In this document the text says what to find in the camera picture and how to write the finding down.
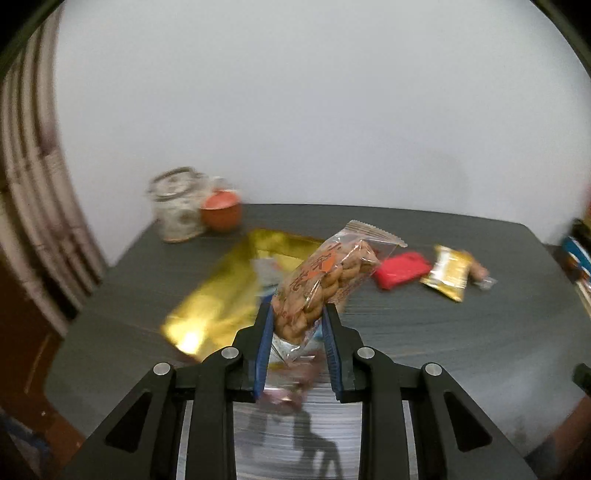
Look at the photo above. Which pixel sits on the red tin box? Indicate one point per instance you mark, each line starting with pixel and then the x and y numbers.
pixel 217 295

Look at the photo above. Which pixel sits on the red snack packet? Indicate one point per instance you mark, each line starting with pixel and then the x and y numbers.
pixel 399 272

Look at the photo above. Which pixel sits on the gold striped snack packet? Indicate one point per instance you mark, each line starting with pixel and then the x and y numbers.
pixel 448 272

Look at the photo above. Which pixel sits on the red lidded clay cup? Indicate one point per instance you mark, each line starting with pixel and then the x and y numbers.
pixel 221 212

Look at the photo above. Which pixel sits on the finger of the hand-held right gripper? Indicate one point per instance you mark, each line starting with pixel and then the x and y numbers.
pixel 582 378

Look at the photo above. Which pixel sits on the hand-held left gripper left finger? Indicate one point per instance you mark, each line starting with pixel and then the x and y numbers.
pixel 263 350

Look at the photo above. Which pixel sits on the clear peanut snack packet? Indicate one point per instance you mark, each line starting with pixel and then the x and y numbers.
pixel 323 277

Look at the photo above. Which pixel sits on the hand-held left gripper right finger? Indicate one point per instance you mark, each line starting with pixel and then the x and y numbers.
pixel 331 350

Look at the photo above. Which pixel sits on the small clear-wrapped candy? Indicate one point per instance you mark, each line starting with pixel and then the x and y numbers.
pixel 480 272

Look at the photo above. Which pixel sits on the floral ceramic teapot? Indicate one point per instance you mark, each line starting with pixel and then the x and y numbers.
pixel 178 212

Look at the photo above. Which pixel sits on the blue patterned object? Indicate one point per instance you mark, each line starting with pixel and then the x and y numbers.
pixel 18 438

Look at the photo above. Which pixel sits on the colourful boxes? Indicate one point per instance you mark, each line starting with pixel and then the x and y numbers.
pixel 579 258

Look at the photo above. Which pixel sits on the patterned curtain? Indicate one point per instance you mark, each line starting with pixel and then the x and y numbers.
pixel 37 184

